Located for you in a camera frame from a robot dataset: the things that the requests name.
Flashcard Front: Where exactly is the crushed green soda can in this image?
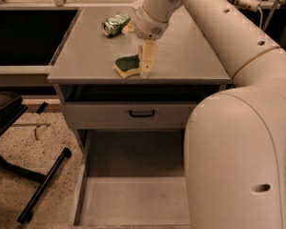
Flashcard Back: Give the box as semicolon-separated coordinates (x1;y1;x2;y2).
102;13;131;37

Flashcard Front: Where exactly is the green and yellow sponge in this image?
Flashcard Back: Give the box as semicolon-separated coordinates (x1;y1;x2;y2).
113;54;140;79

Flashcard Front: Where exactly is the white cable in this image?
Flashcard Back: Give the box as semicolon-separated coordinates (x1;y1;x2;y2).
256;7;265;31

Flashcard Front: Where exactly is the grey drawer cabinet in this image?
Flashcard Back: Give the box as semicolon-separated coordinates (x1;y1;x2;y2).
49;6;229;229

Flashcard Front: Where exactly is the open grey middle drawer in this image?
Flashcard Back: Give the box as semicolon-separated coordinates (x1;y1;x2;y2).
68;130;190;229

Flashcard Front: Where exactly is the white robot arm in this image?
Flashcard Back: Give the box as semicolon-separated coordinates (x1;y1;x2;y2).
133;0;286;229

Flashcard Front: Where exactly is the closed top drawer, black handle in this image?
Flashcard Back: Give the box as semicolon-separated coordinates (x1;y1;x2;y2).
62;102;195;130

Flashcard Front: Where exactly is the black chair base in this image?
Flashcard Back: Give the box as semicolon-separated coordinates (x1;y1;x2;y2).
0;83;72;225

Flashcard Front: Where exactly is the white ceramic bowl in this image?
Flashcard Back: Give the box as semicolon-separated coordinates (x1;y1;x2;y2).
132;0;144;12

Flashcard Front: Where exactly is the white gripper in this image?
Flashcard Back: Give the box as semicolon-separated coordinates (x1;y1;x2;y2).
122;9;166;78

